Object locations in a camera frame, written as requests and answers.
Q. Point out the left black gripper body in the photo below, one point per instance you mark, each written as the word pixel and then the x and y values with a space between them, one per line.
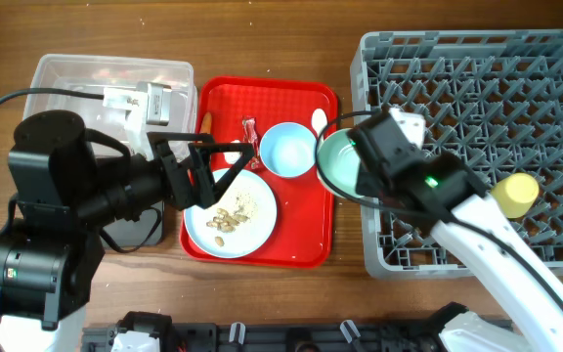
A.
pixel 181 193

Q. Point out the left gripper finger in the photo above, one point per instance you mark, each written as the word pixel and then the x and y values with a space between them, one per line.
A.
pixel 214 148
pixel 219 187

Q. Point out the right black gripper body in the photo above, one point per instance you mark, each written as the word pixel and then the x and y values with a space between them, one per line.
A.
pixel 367 183

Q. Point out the green bowl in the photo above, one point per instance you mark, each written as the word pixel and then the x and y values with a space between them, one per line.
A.
pixel 339 162

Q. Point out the light blue bowl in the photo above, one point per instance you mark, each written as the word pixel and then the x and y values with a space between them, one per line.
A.
pixel 287 149

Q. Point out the yellow cup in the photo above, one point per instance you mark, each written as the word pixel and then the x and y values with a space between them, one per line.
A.
pixel 516 194

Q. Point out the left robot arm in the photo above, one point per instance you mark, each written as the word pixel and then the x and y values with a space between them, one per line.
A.
pixel 72 181

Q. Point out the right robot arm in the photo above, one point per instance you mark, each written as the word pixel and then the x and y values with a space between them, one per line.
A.
pixel 446 195

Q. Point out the grey dishwasher rack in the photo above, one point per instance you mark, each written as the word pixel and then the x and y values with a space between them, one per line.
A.
pixel 493 98

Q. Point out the orange carrot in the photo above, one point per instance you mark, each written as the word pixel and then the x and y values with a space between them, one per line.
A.
pixel 206 124

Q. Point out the white crumpled tissue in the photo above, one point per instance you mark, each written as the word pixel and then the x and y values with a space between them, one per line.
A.
pixel 231 157

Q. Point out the peanut pile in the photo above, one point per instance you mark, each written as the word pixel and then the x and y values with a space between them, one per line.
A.
pixel 225 222

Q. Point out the light blue plate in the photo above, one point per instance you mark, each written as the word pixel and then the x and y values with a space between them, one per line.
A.
pixel 250 195

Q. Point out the red serving tray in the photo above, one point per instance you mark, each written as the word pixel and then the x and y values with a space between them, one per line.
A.
pixel 303 231

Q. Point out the red snack wrapper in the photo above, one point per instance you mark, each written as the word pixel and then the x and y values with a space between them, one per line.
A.
pixel 250 136

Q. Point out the white plastic spoon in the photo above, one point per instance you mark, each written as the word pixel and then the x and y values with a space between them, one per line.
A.
pixel 318 121

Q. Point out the black plastic tray bin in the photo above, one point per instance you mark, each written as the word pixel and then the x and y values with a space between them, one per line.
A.
pixel 131 233

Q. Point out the clear plastic bin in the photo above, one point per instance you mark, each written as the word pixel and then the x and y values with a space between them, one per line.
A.
pixel 171 81

